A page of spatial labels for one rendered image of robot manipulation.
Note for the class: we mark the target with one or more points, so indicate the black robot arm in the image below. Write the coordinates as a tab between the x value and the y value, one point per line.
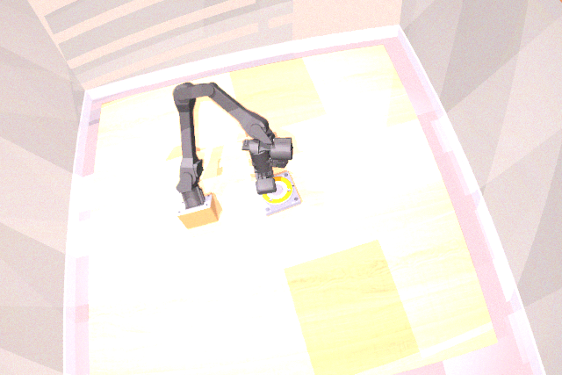
256	126

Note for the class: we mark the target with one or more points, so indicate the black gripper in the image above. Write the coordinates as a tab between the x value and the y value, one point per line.
265	183

